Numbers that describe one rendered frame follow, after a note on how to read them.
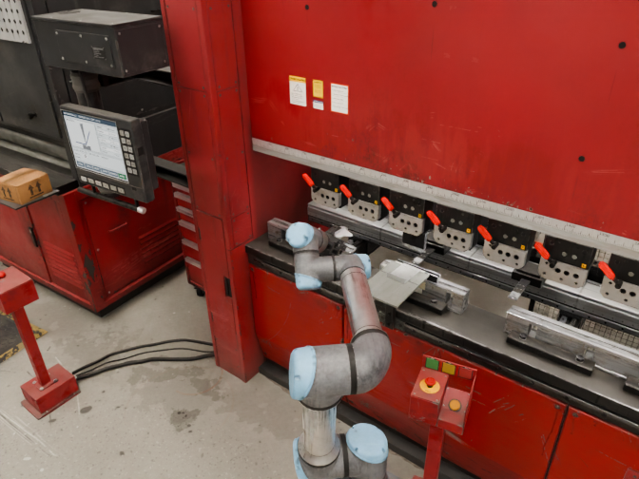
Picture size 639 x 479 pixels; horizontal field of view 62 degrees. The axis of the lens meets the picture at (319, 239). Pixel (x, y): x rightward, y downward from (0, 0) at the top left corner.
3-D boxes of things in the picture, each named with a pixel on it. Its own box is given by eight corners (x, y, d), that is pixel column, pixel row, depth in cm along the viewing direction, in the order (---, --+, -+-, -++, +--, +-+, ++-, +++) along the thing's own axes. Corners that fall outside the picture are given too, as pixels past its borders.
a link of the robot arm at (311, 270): (335, 285, 151) (332, 247, 153) (296, 288, 150) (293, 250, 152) (333, 289, 158) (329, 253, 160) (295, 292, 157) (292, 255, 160)
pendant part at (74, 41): (79, 203, 257) (28, 15, 214) (120, 185, 275) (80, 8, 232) (152, 229, 234) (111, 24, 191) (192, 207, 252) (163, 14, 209)
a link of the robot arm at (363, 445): (391, 483, 150) (394, 451, 144) (343, 488, 149) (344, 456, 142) (382, 448, 161) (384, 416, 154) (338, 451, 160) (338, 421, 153)
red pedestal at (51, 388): (20, 403, 293) (-33, 278, 251) (62, 376, 310) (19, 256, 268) (38, 420, 282) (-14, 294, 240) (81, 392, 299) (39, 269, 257)
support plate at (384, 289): (357, 292, 210) (357, 289, 210) (391, 262, 228) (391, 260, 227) (396, 308, 200) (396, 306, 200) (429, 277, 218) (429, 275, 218)
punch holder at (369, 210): (347, 213, 228) (348, 178, 220) (358, 206, 234) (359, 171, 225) (377, 223, 220) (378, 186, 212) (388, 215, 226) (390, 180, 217)
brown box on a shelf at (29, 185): (-14, 197, 293) (-22, 177, 287) (29, 181, 311) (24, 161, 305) (15, 210, 278) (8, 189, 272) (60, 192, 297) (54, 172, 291)
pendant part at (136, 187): (78, 182, 245) (57, 105, 227) (100, 173, 254) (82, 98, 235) (145, 204, 224) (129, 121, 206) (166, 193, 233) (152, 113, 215)
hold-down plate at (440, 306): (377, 290, 230) (377, 284, 229) (384, 284, 234) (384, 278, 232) (441, 316, 214) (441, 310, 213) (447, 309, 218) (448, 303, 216)
